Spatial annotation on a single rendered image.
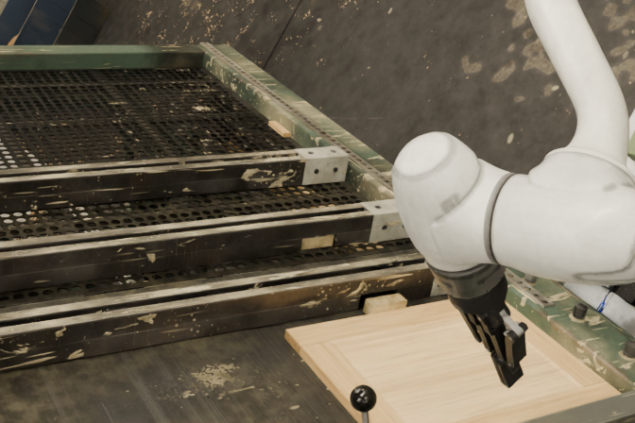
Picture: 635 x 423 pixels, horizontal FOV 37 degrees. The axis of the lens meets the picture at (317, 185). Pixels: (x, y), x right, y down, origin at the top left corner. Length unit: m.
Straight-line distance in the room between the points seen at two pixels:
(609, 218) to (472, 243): 0.15
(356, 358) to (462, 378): 0.19
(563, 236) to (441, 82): 2.67
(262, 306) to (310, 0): 2.86
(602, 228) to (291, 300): 0.87
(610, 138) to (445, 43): 2.68
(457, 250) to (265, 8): 3.68
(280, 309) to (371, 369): 0.21
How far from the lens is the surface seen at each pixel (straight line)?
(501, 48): 3.52
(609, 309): 2.02
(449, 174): 1.00
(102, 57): 2.94
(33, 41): 5.72
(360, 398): 1.34
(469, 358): 1.74
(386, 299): 1.82
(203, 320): 1.66
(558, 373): 1.78
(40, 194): 2.05
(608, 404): 1.70
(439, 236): 1.04
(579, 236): 0.97
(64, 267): 1.78
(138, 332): 1.62
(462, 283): 1.12
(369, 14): 4.08
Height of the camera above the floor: 2.46
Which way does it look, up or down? 40 degrees down
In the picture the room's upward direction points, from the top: 59 degrees counter-clockwise
